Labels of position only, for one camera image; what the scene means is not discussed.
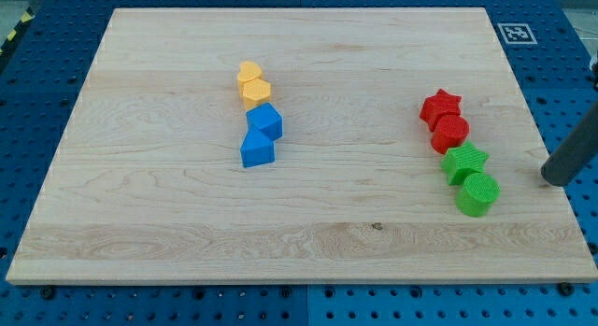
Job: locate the green star block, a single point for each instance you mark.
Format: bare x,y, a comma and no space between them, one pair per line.
460,162

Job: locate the red star block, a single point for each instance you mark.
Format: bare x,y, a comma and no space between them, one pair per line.
439,105

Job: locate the light wooden board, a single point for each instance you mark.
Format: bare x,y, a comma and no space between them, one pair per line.
147,186

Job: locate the blue triangular block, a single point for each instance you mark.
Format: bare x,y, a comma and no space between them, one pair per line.
256,149

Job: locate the blue cube block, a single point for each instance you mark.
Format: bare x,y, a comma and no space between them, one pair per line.
266,119

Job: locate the yellow hexagon block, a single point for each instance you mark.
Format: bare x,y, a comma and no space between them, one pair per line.
256,93

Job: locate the yellow heart block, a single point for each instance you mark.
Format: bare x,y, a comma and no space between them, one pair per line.
248,71

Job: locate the red cylinder block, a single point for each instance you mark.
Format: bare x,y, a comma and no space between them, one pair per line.
450,132

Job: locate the green cylinder block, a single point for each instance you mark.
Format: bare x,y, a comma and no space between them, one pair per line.
477,194

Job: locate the white fiducial marker tag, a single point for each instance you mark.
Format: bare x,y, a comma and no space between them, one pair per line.
515,33

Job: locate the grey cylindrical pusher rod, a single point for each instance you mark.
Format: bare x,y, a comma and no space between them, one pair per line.
576,150

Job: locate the black screw bottom left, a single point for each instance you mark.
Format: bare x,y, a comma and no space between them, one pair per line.
47,293

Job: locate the black screw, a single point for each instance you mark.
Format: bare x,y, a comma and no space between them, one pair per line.
566,289
47,293

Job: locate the black screw bottom right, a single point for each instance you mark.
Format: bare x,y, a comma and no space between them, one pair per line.
566,289

